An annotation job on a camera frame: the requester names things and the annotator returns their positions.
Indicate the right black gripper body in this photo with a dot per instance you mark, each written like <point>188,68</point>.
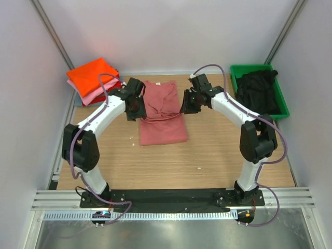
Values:
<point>191,103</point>

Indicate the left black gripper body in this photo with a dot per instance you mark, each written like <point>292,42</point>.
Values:
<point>138,111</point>

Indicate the dusty pink t shirt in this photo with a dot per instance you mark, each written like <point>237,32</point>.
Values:
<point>164,123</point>

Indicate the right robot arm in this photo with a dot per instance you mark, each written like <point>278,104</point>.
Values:
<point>257,137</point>

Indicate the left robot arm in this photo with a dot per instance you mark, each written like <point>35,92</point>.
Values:
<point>80,142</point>

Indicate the red folded t shirt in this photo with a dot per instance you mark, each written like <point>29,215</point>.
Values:
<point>98,95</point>

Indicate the light pink folded t shirt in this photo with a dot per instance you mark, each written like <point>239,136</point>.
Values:
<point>105,79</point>

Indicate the green plastic bin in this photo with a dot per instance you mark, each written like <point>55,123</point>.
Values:
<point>238,71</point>

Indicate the orange folded t shirt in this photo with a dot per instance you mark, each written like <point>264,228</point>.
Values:
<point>88,75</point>

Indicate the black t shirt in bin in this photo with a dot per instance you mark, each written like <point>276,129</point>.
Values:
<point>255,92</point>

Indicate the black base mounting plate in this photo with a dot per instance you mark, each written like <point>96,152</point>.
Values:
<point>175,201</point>

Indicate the right aluminium frame post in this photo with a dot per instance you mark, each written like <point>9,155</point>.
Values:
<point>285,30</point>

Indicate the white slotted cable duct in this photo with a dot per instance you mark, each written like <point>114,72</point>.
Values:
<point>105,216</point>

